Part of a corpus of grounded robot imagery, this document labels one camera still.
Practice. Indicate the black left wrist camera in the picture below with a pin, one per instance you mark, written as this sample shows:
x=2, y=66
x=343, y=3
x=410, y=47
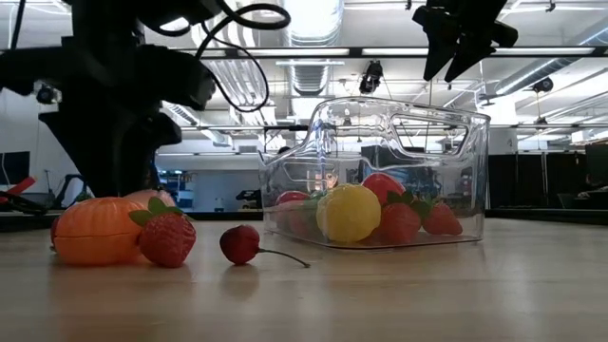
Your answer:
x=185, y=81

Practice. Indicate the yellow toy lemon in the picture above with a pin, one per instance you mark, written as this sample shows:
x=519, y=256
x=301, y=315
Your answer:
x=348, y=214

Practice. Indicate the black partition panels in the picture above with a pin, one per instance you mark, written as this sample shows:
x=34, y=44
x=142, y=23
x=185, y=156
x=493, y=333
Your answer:
x=522, y=183

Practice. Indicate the red object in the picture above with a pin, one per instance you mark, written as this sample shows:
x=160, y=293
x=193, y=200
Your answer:
x=19, y=186

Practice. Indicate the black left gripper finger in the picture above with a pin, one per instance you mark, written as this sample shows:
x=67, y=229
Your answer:
x=138, y=176
x=102, y=178

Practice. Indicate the silver ceiling air duct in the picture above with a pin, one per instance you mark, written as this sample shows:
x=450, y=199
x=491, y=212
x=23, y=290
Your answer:
x=311, y=19

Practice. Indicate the clear plastic storage container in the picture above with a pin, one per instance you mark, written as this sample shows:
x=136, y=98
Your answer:
x=456, y=157

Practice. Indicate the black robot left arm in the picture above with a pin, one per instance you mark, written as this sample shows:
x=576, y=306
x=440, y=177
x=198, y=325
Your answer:
x=95, y=28

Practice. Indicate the pink toy peach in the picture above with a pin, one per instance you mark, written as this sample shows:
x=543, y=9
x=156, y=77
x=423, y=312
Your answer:
x=138, y=195

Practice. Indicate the person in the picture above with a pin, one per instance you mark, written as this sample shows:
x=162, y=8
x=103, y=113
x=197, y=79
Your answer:
x=593, y=185

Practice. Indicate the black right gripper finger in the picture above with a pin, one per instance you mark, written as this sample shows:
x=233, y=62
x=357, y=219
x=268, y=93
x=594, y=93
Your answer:
x=436, y=38
x=480, y=45

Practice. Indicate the dark red toy cherry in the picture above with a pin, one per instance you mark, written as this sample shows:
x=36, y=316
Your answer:
x=240, y=244

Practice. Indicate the green toy fruit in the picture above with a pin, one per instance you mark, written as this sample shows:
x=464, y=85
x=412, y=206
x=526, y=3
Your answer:
x=316, y=195

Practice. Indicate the black hanging spotlight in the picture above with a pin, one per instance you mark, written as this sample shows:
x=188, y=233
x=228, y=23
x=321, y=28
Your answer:
x=543, y=84
x=46, y=95
x=371, y=76

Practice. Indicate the white LED light strip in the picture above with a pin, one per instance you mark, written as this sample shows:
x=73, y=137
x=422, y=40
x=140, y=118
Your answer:
x=541, y=51
x=294, y=52
x=394, y=51

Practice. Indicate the red toy apple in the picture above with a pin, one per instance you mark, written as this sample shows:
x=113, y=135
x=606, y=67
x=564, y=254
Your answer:
x=382, y=185

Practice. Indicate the black computer monitor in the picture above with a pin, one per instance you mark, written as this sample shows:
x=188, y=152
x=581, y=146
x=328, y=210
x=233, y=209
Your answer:
x=597, y=159
x=14, y=166

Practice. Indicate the strawberry with large green calyx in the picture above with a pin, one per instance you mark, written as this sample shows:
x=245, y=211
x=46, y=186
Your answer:
x=399, y=222

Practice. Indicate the white ceiling pipe bundle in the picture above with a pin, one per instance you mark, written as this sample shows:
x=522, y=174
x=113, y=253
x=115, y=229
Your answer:
x=240, y=76

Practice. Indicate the black overhead light bar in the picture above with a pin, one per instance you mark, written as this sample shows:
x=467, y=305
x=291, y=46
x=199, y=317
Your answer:
x=355, y=52

